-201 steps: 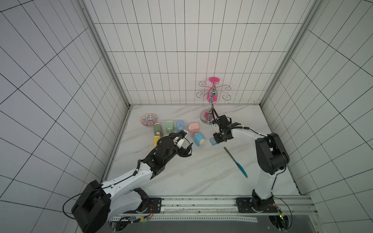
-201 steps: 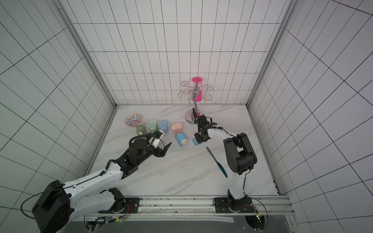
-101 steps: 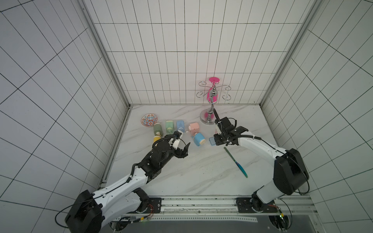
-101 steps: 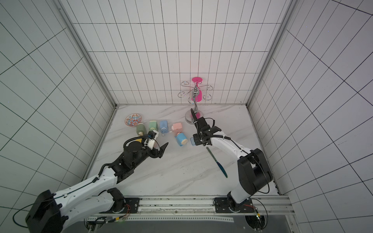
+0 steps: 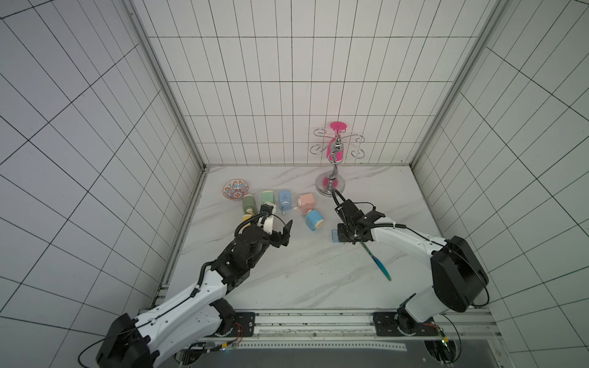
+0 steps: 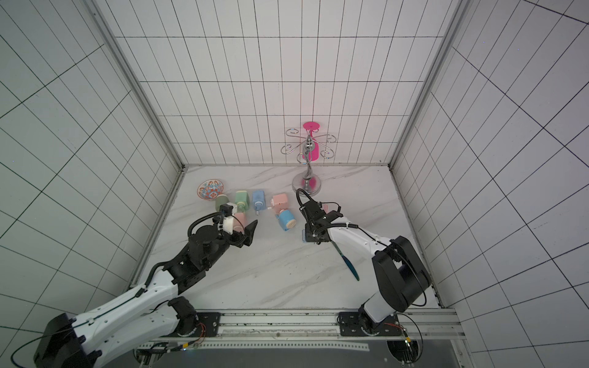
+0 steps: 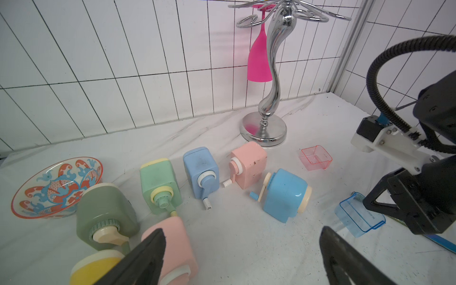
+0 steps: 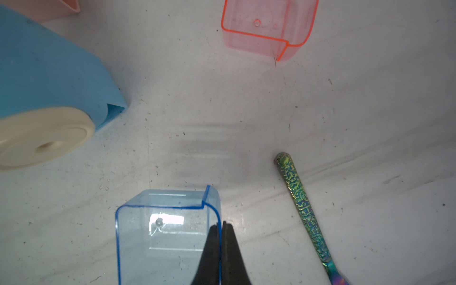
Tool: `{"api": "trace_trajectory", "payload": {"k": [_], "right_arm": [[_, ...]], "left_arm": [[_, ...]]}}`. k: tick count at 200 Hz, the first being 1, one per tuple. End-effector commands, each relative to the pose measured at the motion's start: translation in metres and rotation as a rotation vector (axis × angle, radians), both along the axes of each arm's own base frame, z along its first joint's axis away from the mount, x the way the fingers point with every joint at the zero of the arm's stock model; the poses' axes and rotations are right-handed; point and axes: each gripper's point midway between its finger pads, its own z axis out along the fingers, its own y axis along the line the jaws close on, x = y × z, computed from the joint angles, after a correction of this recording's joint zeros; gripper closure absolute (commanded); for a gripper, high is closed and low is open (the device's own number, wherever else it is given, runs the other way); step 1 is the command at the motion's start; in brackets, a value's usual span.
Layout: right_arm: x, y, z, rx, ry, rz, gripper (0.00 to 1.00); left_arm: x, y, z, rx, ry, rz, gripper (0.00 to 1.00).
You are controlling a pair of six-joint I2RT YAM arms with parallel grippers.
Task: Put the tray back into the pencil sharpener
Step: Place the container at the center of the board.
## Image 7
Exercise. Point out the light green pencil sharpener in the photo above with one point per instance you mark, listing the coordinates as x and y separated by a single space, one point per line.
159 187

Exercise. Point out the clear pink tray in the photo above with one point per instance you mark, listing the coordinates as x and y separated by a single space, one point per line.
315 158

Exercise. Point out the pink wine glass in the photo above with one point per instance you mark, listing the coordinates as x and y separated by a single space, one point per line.
258 66

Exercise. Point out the chrome jewelry stand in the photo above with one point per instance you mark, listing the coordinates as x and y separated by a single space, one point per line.
263 126

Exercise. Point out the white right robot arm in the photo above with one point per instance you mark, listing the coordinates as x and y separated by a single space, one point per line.
436 113

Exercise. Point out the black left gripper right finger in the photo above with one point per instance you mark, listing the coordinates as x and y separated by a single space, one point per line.
344 265

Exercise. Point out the yellow pencil sharpener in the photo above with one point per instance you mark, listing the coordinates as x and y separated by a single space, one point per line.
92 268

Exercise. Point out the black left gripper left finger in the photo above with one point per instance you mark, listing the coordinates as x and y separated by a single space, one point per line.
142 266

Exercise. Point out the dark green pencil sharpener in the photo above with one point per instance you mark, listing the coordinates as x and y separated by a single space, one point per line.
106 219

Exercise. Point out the patterned ceramic bowl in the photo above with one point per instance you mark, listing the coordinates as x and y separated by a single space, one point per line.
55 191

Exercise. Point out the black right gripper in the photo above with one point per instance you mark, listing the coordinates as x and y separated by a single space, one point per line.
426 203

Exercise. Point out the clear blue tray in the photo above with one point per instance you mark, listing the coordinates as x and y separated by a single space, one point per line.
356 218

